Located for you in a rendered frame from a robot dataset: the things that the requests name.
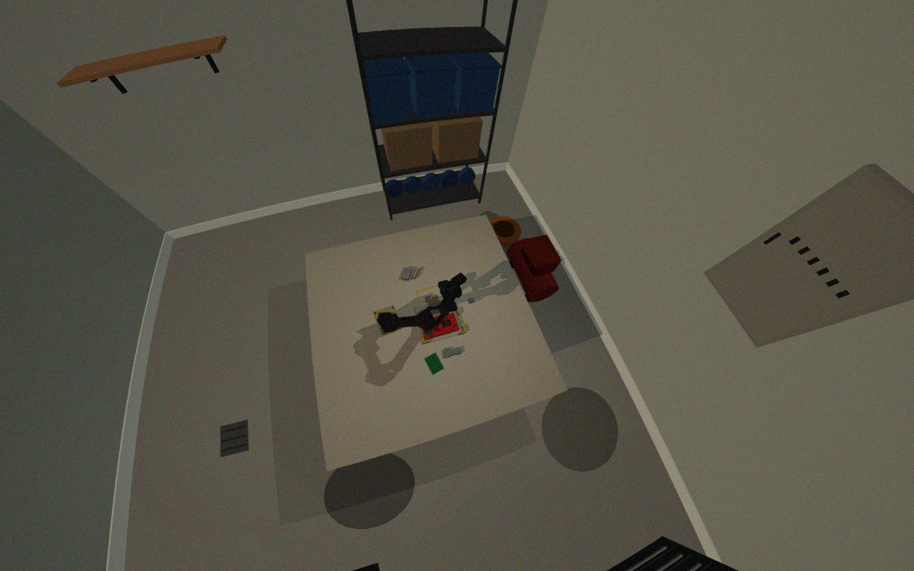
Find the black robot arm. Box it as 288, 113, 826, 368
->
377, 273, 467, 333

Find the dark green flat rectangle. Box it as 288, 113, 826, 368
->
424, 353, 444, 374

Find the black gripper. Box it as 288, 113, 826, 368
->
438, 280, 457, 312

